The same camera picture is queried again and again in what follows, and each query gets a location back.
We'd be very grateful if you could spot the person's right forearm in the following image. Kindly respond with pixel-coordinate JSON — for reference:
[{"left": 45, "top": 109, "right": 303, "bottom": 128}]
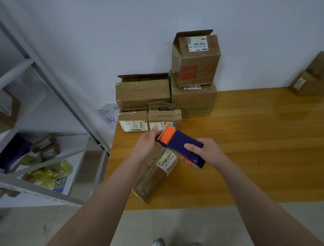
[{"left": 218, "top": 159, "right": 324, "bottom": 246}]

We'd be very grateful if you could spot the wooden table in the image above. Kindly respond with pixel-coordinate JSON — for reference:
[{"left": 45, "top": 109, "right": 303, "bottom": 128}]
[{"left": 104, "top": 87, "right": 324, "bottom": 211}]

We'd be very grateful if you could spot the person's right hand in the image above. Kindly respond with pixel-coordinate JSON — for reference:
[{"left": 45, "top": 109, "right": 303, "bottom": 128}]
[{"left": 184, "top": 137, "right": 231, "bottom": 172}]

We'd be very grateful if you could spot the small open carton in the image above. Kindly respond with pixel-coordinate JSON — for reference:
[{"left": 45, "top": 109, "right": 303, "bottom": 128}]
[{"left": 30, "top": 134, "right": 61, "bottom": 160}]

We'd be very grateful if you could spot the large worn shelf carton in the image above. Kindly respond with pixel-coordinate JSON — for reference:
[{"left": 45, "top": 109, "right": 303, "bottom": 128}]
[{"left": 0, "top": 89, "right": 22, "bottom": 133}]

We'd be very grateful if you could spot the yellow plastic bag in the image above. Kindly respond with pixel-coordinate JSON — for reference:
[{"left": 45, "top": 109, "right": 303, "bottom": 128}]
[{"left": 25, "top": 161, "right": 74, "bottom": 191}]

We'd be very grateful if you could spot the dark blue bag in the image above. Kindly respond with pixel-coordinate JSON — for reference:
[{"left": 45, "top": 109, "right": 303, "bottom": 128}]
[{"left": 0, "top": 133, "right": 32, "bottom": 173}]

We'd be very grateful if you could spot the small brown cardboard box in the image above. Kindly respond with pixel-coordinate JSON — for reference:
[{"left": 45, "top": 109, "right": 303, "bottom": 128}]
[{"left": 289, "top": 70, "right": 324, "bottom": 97}]

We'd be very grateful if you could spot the person's left hand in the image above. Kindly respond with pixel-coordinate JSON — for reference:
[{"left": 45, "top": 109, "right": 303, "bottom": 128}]
[{"left": 131, "top": 125, "right": 163, "bottom": 162}]

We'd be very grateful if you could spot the blue orange tape dispenser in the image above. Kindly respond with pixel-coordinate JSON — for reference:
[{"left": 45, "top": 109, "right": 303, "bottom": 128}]
[{"left": 156, "top": 125, "right": 207, "bottom": 169}]

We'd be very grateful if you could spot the box barcode label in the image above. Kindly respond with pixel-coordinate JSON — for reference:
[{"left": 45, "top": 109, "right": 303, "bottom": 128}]
[{"left": 132, "top": 144, "right": 181, "bottom": 204}]

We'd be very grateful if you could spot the person's left forearm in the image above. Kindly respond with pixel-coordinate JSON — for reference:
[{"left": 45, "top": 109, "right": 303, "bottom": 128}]
[{"left": 46, "top": 152, "right": 147, "bottom": 246}]

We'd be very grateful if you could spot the white paper wall sign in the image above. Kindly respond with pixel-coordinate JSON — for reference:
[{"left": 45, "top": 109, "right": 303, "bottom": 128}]
[{"left": 98, "top": 103, "right": 122, "bottom": 131}]

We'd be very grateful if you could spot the stack of cardboard boxes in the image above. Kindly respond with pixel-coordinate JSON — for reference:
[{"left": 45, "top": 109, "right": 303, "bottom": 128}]
[{"left": 115, "top": 29, "right": 222, "bottom": 133}]

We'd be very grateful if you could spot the squat red-printed cardboard box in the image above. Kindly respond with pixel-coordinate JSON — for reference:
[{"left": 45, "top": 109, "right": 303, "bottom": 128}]
[{"left": 306, "top": 51, "right": 324, "bottom": 81}]

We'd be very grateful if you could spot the grey metal shelf rack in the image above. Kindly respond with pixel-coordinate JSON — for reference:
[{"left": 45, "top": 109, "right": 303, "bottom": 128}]
[{"left": 0, "top": 18, "right": 111, "bottom": 207}]

